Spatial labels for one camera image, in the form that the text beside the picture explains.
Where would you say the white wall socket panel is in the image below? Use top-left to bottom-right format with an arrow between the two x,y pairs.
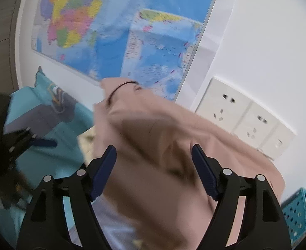
196,77 -> 296,160

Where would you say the colourful wall map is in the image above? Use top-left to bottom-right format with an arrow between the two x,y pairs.
31,0 -> 215,100

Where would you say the teal bed sheet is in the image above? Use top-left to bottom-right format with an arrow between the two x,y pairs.
0,87 -> 96,250

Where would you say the pink jacket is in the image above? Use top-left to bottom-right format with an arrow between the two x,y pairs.
93,78 -> 285,249

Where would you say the teal plastic basket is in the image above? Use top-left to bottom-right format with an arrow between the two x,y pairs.
281,188 -> 306,249

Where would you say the teal patterned pillow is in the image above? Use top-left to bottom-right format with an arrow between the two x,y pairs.
4,68 -> 93,137

